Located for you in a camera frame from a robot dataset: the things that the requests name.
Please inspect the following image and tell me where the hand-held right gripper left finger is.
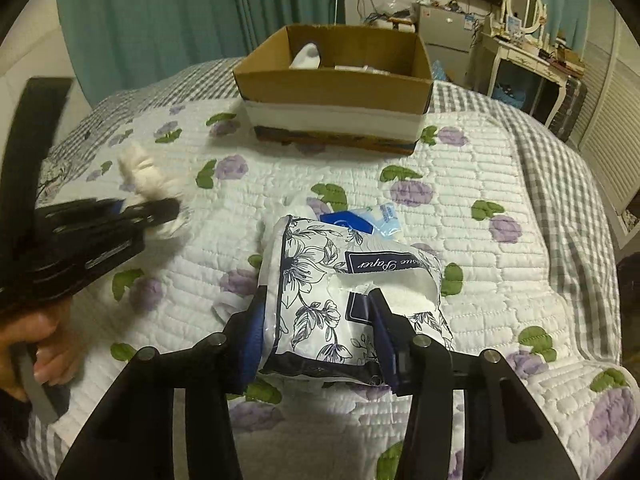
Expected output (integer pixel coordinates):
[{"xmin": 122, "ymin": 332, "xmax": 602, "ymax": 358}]
[{"xmin": 55, "ymin": 284, "xmax": 273, "ymax": 480}]

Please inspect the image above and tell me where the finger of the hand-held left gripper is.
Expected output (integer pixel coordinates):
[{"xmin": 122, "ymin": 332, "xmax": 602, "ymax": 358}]
[
  {"xmin": 120, "ymin": 197, "xmax": 182, "ymax": 233},
  {"xmin": 35, "ymin": 198, "xmax": 127, "ymax": 223}
]

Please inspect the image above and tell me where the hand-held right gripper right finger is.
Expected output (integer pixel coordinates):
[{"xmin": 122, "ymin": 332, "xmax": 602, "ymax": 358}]
[{"xmin": 367, "ymin": 292, "xmax": 577, "ymax": 480}]

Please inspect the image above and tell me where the white cloth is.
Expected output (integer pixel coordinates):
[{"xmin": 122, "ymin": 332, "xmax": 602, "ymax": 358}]
[
  {"xmin": 117, "ymin": 141, "xmax": 190, "ymax": 242},
  {"xmin": 333, "ymin": 63, "xmax": 397, "ymax": 76}
]

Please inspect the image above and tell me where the floral tissue paper pack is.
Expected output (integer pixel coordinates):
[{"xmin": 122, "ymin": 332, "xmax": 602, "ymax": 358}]
[{"xmin": 257, "ymin": 214, "xmax": 456, "ymax": 387}]

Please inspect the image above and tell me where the brown cardboard box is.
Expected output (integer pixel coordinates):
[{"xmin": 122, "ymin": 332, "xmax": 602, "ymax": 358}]
[{"xmin": 232, "ymin": 24, "xmax": 435, "ymax": 157}]

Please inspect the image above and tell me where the person's left hand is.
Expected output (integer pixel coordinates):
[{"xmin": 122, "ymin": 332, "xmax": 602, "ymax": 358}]
[{"xmin": 0, "ymin": 302, "xmax": 82, "ymax": 402}]

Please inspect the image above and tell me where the blue plastic packet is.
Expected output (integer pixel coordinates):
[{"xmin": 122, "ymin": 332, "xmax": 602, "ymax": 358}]
[{"xmin": 320, "ymin": 202, "xmax": 404, "ymax": 239}]

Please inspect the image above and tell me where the floral quilted bedspread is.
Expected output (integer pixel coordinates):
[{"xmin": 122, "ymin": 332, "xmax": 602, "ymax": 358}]
[{"xmin": 20, "ymin": 56, "xmax": 640, "ymax": 480}]

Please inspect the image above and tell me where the white flat cloth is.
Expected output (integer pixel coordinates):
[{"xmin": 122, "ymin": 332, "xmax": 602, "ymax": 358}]
[{"xmin": 333, "ymin": 63, "xmax": 397, "ymax": 76}]

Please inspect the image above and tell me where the dark suitcase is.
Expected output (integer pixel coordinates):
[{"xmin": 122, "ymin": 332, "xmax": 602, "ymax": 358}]
[{"xmin": 556, "ymin": 72, "xmax": 589, "ymax": 144}]

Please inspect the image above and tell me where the silver mini fridge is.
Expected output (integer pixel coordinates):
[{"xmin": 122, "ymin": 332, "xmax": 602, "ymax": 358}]
[{"xmin": 411, "ymin": 2, "xmax": 484, "ymax": 92}]

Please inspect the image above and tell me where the white dressing table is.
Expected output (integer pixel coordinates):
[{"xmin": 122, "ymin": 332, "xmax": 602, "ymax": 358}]
[{"xmin": 479, "ymin": 25, "xmax": 587, "ymax": 132}]

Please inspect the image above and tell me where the white louvered door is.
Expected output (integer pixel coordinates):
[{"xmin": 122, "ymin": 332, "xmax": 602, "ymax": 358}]
[{"xmin": 576, "ymin": 19, "xmax": 640, "ymax": 252}]

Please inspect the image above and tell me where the white oval vanity mirror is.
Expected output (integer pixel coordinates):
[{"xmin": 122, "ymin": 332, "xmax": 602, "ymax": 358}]
[{"xmin": 502, "ymin": 0, "xmax": 549, "ymax": 45}]

